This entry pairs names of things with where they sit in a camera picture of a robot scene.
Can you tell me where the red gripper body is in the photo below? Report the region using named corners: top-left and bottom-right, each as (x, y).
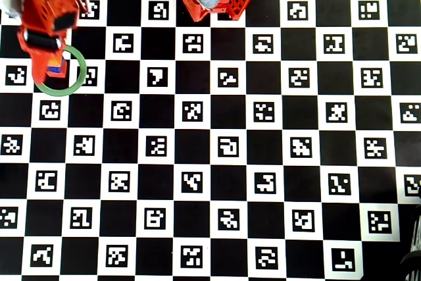
top-left (18, 0), bottom-right (82, 55)

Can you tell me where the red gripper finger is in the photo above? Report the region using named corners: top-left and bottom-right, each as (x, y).
top-left (31, 49), bottom-right (64, 85)

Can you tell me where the red cube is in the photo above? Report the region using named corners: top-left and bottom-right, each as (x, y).
top-left (45, 60), bottom-right (68, 79)

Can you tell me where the black white marker mat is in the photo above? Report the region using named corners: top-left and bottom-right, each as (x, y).
top-left (0, 0), bottom-right (421, 278)

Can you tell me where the black ribbed holder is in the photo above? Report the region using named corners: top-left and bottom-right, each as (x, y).
top-left (399, 205), bottom-right (421, 281)

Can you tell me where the green ring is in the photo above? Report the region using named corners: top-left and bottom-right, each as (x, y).
top-left (32, 45), bottom-right (87, 97)

